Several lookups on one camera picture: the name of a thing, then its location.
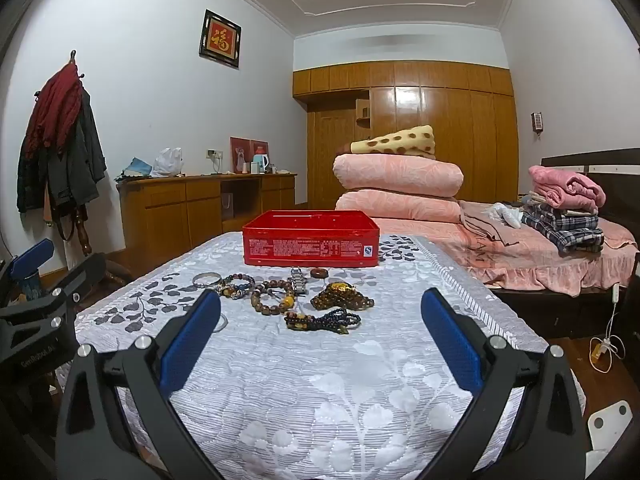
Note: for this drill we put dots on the bed with pink sheet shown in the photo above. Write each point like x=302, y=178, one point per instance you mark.
x=525, y=265

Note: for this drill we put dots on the wall intercom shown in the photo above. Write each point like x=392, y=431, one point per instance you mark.
x=537, y=122

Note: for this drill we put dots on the pink folded blanket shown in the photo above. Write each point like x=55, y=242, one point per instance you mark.
x=565, y=185

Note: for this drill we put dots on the red scarf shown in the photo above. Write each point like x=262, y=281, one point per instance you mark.
x=55, y=105

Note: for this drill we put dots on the wall socket with charger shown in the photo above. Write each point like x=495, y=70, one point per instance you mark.
x=215, y=152

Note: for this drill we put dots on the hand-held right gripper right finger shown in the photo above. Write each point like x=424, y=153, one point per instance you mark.
x=450, y=345

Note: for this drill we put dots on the white crumpled cloth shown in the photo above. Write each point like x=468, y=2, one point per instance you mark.
x=505, y=212

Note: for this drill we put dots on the wooden wardrobe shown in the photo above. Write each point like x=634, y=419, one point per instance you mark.
x=425, y=110

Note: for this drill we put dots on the red tin box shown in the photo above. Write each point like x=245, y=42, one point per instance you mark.
x=310, y=240

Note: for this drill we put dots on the silver bangle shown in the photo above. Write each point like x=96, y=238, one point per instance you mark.
x=205, y=285

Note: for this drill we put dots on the white plastic object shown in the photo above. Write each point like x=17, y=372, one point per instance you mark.
x=607, y=422

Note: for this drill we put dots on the wooden sideboard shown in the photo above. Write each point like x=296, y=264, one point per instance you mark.
x=200, y=205

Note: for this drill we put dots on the red framed photo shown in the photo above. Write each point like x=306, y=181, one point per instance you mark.
x=239, y=152
x=257, y=144

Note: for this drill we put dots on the stack of plaid clothes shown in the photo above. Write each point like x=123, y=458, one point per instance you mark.
x=565, y=225

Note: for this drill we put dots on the black framed wall picture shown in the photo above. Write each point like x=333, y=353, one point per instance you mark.
x=220, y=39

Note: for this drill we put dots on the white paper bag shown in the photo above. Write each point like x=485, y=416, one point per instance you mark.
x=227, y=202

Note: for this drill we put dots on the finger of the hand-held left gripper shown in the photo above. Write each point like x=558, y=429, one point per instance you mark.
x=30, y=257
x=82, y=275

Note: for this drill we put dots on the pink folded quilt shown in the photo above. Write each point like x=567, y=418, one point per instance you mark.
x=395, y=172
x=395, y=205

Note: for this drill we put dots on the white plastic bag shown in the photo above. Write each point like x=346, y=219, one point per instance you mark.
x=168, y=161

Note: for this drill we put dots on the white leaf-patterned table cover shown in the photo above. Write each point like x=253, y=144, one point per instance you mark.
x=300, y=385

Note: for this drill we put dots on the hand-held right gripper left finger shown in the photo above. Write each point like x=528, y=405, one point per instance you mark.
x=192, y=340

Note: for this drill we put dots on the yellow spotted blanket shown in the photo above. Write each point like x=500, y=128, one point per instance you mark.
x=400, y=142

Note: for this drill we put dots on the blue cup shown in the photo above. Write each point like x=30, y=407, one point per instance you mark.
x=31, y=287

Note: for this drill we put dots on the dark hanging coats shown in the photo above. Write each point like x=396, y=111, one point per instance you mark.
x=75, y=160

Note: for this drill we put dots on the metal watch band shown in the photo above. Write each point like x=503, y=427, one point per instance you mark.
x=298, y=280

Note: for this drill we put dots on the brown cloth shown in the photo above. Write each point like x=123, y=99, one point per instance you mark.
x=485, y=235

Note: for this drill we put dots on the blue cloth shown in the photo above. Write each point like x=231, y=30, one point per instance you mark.
x=135, y=167

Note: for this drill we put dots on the light blue electric kettle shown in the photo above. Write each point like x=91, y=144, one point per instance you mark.
x=261, y=161

